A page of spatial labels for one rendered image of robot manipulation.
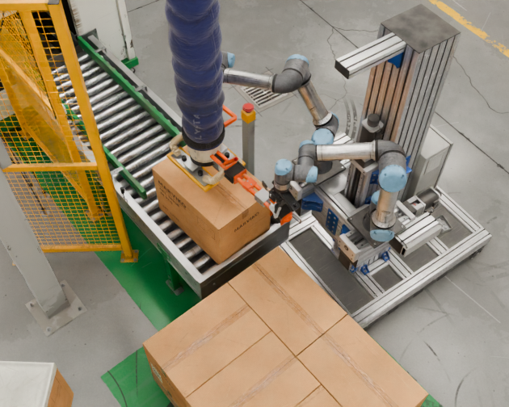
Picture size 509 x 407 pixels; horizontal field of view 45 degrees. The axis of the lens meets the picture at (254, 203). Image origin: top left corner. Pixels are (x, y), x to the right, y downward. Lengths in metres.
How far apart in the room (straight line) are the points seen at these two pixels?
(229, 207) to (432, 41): 1.40
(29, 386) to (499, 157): 3.86
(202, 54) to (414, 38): 0.91
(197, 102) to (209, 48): 0.30
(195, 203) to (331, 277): 1.12
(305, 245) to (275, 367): 1.07
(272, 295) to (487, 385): 1.48
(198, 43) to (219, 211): 1.07
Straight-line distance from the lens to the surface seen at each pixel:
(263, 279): 3.66
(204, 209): 3.45
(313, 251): 4.18
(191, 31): 2.68
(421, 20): 2.93
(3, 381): 3.10
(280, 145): 5.02
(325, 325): 3.55
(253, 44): 5.92
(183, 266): 3.67
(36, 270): 3.88
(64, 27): 2.99
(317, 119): 3.43
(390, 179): 2.74
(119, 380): 4.06
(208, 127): 3.10
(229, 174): 3.19
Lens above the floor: 3.73
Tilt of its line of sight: 53 degrees down
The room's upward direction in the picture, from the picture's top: 1 degrees clockwise
